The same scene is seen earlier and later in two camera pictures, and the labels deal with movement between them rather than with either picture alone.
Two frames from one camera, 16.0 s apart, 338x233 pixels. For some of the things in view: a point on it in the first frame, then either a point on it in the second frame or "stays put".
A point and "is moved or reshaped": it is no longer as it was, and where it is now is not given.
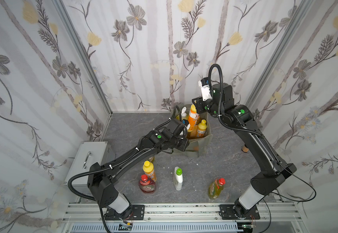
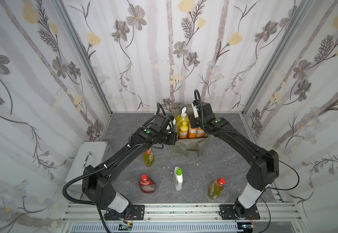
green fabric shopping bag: (195, 147) stays put
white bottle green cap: (178, 178) stays put
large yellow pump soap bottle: (183, 114) stays put
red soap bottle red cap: (146, 184) stays put
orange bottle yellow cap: (193, 118) is moved or reshaped
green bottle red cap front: (215, 188) stays put
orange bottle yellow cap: (202, 129) → (192, 132)
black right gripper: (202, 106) → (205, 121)
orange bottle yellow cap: (148, 168) is moved or reshaped
